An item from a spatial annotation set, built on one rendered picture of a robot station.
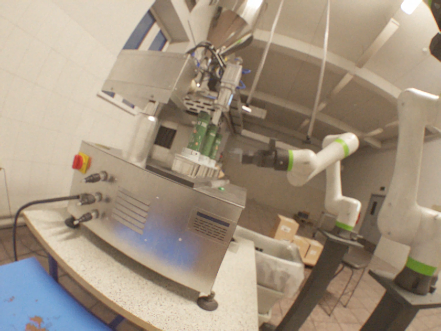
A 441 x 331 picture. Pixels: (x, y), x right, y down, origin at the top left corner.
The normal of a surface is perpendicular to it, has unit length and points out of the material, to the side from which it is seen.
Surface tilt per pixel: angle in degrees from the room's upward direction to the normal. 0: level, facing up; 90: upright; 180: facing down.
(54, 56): 90
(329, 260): 90
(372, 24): 180
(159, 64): 90
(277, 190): 90
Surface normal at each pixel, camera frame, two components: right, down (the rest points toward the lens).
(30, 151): 0.93, 0.33
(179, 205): -0.15, -0.07
